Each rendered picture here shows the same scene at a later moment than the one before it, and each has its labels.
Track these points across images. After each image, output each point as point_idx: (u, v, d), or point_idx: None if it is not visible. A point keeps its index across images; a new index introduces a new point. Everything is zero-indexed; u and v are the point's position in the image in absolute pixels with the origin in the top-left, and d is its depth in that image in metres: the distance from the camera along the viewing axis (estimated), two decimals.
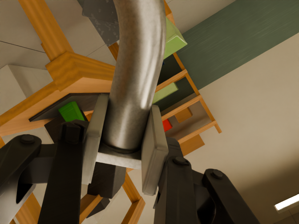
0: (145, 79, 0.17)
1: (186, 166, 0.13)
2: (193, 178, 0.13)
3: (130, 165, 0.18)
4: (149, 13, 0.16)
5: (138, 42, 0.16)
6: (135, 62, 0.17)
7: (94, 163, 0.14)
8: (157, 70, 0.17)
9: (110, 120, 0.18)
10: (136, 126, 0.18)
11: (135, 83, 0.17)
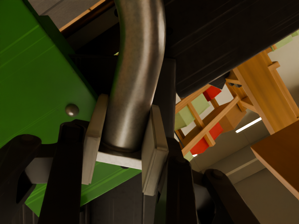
0: (145, 78, 0.17)
1: (186, 166, 0.13)
2: (193, 178, 0.13)
3: (131, 165, 0.18)
4: (149, 11, 0.16)
5: (138, 41, 0.16)
6: (135, 60, 0.17)
7: (94, 163, 0.14)
8: (157, 68, 0.17)
9: (110, 119, 0.18)
10: (137, 125, 0.18)
11: (136, 82, 0.17)
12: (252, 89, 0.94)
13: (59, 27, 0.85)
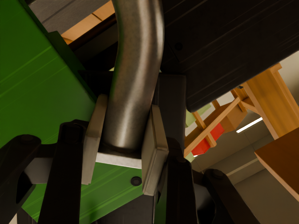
0: (145, 78, 0.17)
1: (186, 166, 0.13)
2: (193, 178, 0.13)
3: (132, 165, 0.18)
4: (148, 11, 0.16)
5: (137, 41, 0.16)
6: (135, 60, 0.17)
7: (94, 163, 0.14)
8: (156, 68, 0.17)
9: (110, 119, 0.18)
10: (137, 125, 0.18)
11: (135, 82, 0.17)
12: (256, 93, 0.94)
13: (62, 32, 0.85)
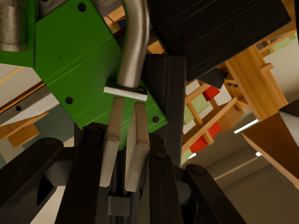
0: (139, 47, 0.32)
1: (167, 161, 0.13)
2: (174, 174, 0.13)
3: (132, 96, 0.34)
4: (141, 12, 0.31)
5: (136, 27, 0.31)
6: (135, 38, 0.32)
7: (113, 166, 0.14)
8: (146, 42, 0.32)
9: (121, 71, 0.33)
10: (135, 74, 0.33)
11: (135, 50, 0.32)
12: (245, 86, 1.10)
13: None
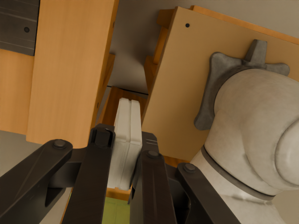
0: None
1: (159, 159, 0.13)
2: (166, 172, 0.13)
3: None
4: None
5: None
6: None
7: (121, 167, 0.14)
8: None
9: None
10: None
11: None
12: None
13: None
